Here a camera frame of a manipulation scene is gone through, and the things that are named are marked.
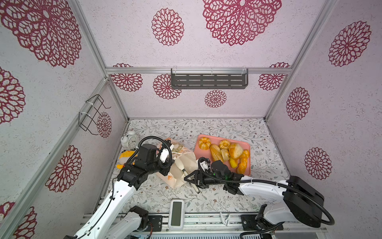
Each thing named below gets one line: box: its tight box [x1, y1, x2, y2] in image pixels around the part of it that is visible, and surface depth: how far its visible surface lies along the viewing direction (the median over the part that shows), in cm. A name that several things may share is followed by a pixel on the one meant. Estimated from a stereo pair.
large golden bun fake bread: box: [228, 142, 244, 160], surface depth 93 cm
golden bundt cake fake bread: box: [218, 139, 231, 150], surface depth 102 cm
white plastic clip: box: [219, 211, 231, 227], surface depth 75 cm
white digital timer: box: [168, 198, 185, 231], surface depth 75 cm
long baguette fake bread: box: [209, 143, 224, 163], surface depth 97 cm
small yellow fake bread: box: [229, 157, 238, 169], surface depth 93 cm
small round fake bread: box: [220, 148, 230, 162], surface depth 94 cm
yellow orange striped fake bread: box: [236, 149, 250, 175], surface depth 94 cm
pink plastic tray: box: [193, 133, 251, 176], surface depth 97 cm
